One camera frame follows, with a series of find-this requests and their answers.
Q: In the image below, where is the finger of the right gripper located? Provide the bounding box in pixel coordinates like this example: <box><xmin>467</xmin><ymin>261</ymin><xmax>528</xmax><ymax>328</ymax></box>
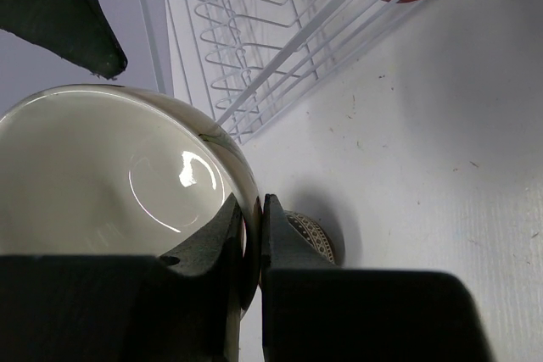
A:
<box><xmin>1</xmin><ymin>0</ymin><xmax>128</xmax><ymax>80</ymax></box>

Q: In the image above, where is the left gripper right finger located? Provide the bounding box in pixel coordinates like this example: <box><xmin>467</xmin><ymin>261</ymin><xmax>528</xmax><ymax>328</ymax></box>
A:
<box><xmin>261</xmin><ymin>194</ymin><xmax>494</xmax><ymax>361</ymax></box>

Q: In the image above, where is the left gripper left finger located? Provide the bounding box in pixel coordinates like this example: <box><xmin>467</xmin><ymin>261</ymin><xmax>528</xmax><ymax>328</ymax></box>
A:
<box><xmin>1</xmin><ymin>198</ymin><xmax>242</xmax><ymax>361</ymax></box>

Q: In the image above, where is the beige bowl with flower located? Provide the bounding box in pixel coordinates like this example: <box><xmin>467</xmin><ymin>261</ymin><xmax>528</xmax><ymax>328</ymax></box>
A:
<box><xmin>1</xmin><ymin>84</ymin><xmax>261</xmax><ymax>360</ymax></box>

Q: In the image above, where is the brown rimmed beige bowl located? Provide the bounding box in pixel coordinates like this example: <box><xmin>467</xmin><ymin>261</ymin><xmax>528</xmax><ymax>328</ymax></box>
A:
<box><xmin>285</xmin><ymin>210</ymin><xmax>339</xmax><ymax>265</ymax></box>

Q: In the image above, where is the white wire dish rack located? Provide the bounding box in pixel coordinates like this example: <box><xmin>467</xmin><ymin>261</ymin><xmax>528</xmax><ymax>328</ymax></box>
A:
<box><xmin>140</xmin><ymin>0</ymin><xmax>419</xmax><ymax>144</ymax></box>

